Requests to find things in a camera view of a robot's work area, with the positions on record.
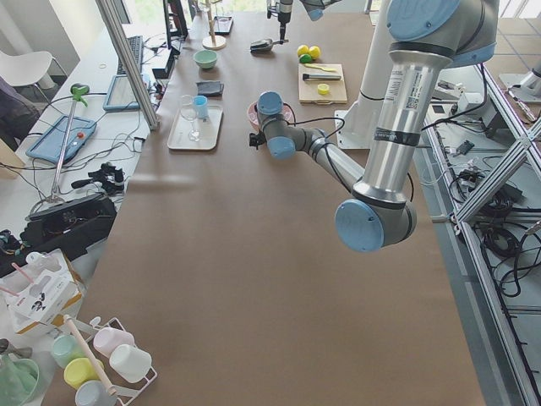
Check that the light blue plastic cup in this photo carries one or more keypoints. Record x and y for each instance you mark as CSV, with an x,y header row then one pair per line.
x,y
200,104

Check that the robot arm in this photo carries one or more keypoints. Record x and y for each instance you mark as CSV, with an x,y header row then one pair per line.
x,y
314,9
424,37

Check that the green-tipped metal pole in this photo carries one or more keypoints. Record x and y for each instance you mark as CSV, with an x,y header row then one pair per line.
x,y
78,91

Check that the aluminium frame post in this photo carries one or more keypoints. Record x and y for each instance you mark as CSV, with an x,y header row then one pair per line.
x,y
111,20

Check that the white cup rack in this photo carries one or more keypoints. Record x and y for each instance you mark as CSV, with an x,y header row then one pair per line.
x,y
125,392

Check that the upper yellow lemon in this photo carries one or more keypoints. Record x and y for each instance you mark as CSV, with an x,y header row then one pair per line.
x,y
303,50

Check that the green cup on rack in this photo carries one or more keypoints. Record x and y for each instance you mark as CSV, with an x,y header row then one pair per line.
x,y
65,348

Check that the half lemon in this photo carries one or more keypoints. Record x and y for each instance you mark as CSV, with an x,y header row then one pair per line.
x,y
323,89

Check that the white chair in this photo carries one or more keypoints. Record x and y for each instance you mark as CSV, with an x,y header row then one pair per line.
x,y
27,69

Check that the steel muddler black tip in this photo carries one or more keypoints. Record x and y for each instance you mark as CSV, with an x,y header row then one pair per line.
x,y
320,77

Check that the yellow cup on rack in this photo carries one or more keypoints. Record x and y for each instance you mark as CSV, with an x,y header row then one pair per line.
x,y
79,371

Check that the green lime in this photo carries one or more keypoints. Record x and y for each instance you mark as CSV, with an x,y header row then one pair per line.
x,y
314,52

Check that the bamboo cutting board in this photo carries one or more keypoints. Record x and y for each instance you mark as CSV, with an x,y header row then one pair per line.
x,y
307,90

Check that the green plastic basin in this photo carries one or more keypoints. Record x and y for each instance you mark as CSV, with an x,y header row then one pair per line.
x,y
19,380

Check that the lower yellow lemon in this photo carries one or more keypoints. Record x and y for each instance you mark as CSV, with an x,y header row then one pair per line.
x,y
305,58

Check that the folded grey cloth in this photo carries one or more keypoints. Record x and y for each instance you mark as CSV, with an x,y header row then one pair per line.
x,y
210,88

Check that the pink cup on rack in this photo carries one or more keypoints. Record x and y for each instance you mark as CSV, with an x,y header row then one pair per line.
x,y
108,339

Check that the wooden cup stand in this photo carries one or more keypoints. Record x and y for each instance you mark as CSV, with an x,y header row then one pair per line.
x,y
213,41

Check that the stainless steel ice scoop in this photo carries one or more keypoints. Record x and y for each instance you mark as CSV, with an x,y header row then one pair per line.
x,y
265,45

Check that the cream serving tray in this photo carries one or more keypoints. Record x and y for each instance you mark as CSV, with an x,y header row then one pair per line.
x,y
208,128

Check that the black bag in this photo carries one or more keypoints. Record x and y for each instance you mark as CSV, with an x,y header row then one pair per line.
x,y
71,227

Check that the yellow lemon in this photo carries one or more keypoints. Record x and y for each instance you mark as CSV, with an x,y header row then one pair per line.
x,y
303,50
305,58

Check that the white cardboard box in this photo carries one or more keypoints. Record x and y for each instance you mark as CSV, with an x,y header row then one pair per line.
x,y
41,292

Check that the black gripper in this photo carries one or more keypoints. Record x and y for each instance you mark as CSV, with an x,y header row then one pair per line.
x,y
254,139
283,13

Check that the pink bowl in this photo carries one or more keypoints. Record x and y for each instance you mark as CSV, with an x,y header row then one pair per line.
x,y
287,112

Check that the yellow plastic knife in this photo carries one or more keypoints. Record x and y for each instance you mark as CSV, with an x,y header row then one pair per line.
x,y
319,67

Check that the grey cup on rack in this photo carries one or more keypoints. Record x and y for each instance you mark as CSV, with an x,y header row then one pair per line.
x,y
93,393

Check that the mint green bowl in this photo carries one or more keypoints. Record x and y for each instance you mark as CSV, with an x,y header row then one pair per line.
x,y
205,59

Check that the white cup on rack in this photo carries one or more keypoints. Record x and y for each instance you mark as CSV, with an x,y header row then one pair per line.
x,y
131,363

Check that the clear wine glass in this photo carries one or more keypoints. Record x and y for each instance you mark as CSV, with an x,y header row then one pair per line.
x,y
189,113

